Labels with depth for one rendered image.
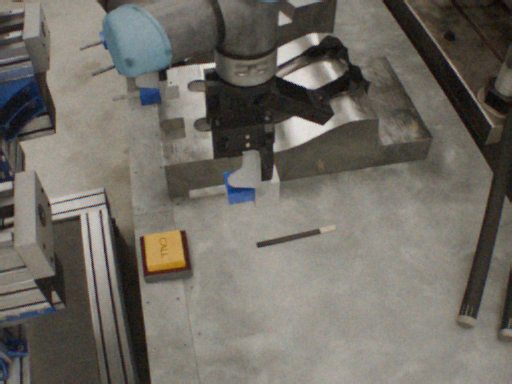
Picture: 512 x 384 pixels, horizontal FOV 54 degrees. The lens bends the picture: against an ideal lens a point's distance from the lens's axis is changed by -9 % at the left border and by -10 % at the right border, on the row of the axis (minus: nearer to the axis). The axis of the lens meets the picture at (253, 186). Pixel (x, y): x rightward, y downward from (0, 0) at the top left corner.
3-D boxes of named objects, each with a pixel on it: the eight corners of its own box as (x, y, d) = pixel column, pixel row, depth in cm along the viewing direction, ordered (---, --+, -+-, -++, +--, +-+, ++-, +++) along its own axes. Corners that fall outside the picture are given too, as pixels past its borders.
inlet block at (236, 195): (193, 218, 81) (189, 196, 77) (188, 193, 84) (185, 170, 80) (278, 204, 83) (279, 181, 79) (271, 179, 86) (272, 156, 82)
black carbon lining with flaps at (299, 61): (195, 143, 96) (191, 103, 88) (186, 85, 106) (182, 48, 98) (380, 118, 100) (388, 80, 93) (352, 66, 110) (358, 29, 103)
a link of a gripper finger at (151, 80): (139, 101, 99) (131, 56, 93) (170, 96, 99) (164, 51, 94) (139, 108, 96) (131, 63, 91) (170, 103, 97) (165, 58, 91)
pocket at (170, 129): (163, 156, 96) (161, 141, 93) (161, 135, 99) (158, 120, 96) (188, 152, 97) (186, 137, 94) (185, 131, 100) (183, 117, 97)
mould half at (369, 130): (169, 198, 97) (160, 147, 86) (159, 103, 113) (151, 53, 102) (426, 159, 103) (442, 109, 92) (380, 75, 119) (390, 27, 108)
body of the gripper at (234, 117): (206, 124, 76) (201, 57, 66) (266, 116, 77) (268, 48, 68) (214, 165, 71) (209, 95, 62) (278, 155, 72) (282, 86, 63)
